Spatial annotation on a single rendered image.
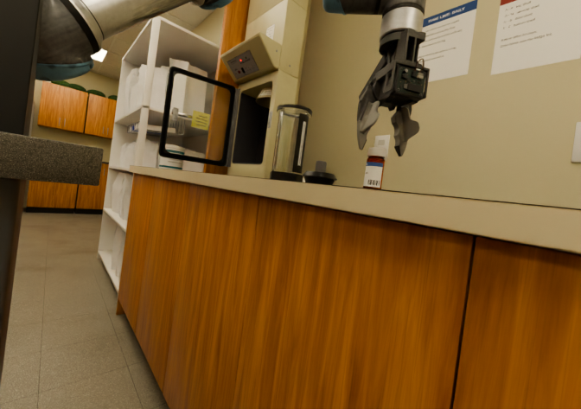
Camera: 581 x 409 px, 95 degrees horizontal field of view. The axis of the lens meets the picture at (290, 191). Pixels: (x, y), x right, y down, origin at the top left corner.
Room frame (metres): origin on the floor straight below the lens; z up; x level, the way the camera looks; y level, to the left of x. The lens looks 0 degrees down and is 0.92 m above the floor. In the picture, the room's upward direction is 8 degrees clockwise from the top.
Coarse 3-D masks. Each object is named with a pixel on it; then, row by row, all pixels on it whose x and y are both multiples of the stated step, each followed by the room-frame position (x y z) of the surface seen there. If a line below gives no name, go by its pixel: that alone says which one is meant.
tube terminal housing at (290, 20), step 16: (288, 0) 1.10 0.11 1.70; (272, 16) 1.17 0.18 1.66; (288, 16) 1.11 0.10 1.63; (304, 16) 1.17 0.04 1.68; (256, 32) 1.26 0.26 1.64; (288, 32) 1.12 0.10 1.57; (304, 32) 1.21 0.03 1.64; (288, 48) 1.13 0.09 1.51; (304, 48) 1.36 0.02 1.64; (288, 64) 1.13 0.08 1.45; (256, 80) 1.22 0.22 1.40; (272, 80) 1.13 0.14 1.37; (288, 80) 1.14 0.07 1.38; (256, 96) 1.36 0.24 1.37; (272, 96) 1.12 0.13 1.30; (288, 96) 1.15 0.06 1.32; (272, 112) 1.11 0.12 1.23; (272, 128) 1.11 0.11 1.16; (272, 144) 1.12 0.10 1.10; (272, 160) 1.12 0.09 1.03; (256, 176) 1.15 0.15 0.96
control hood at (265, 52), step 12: (252, 36) 1.06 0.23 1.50; (264, 36) 1.04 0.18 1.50; (240, 48) 1.14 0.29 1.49; (252, 48) 1.10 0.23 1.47; (264, 48) 1.06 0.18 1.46; (276, 48) 1.09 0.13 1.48; (228, 60) 1.24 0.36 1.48; (264, 60) 1.10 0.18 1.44; (276, 60) 1.09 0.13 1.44; (264, 72) 1.15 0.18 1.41
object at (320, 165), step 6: (318, 162) 0.68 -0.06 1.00; (324, 162) 0.68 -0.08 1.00; (318, 168) 0.68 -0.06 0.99; (324, 168) 0.68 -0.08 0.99; (306, 174) 0.67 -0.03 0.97; (312, 174) 0.66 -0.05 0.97; (318, 174) 0.65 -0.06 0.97; (324, 174) 0.66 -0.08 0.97; (330, 174) 0.67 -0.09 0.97; (306, 180) 0.68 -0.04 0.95; (312, 180) 0.66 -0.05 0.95; (318, 180) 0.66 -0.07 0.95; (324, 180) 0.66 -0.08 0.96; (330, 180) 0.67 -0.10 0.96
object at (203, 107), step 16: (176, 80) 1.18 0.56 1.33; (192, 80) 1.21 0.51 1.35; (176, 96) 1.18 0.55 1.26; (192, 96) 1.21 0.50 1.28; (208, 96) 1.25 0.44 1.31; (224, 96) 1.29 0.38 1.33; (192, 112) 1.22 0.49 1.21; (208, 112) 1.26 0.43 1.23; (224, 112) 1.30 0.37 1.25; (176, 128) 1.19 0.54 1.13; (192, 128) 1.22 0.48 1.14; (208, 128) 1.26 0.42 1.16; (224, 128) 1.30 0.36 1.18; (176, 144) 1.19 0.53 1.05; (192, 144) 1.23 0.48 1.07; (208, 144) 1.27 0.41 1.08
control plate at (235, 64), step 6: (240, 54) 1.16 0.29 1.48; (246, 54) 1.14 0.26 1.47; (234, 60) 1.21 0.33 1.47; (246, 60) 1.16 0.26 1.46; (252, 60) 1.14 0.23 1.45; (234, 66) 1.24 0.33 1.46; (240, 66) 1.21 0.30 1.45; (246, 66) 1.19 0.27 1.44; (252, 66) 1.16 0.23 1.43; (234, 72) 1.27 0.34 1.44; (240, 72) 1.24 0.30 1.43; (246, 72) 1.21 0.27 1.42; (252, 72) 1.19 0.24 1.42
